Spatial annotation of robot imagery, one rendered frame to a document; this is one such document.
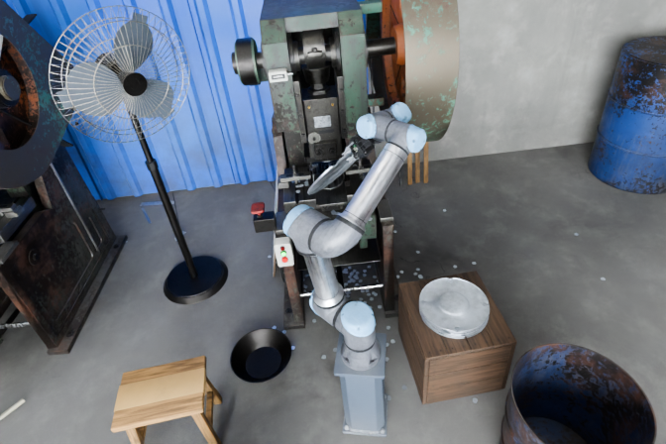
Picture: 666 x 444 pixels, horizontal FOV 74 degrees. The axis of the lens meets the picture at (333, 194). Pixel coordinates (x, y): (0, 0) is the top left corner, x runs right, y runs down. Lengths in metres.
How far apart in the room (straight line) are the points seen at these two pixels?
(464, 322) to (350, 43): 1.20
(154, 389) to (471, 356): 1.27
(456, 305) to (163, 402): 1.24
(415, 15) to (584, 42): 2.27
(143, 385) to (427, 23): 1.73
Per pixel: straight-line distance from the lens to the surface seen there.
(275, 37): 1.77
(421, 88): 1.57
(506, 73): 3.50
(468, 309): 2.00
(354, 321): 1.58
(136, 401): 2.05
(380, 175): 1.30
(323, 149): 1.96
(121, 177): 3.74
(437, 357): 1.91
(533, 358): 1.88
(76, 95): 2.06
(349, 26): 1.78
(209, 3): 3.04
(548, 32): 3.52
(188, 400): 1.96
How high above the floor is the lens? 1.92
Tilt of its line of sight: 36 degrees down
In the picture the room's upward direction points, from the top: 6 degrees counter-clockwise
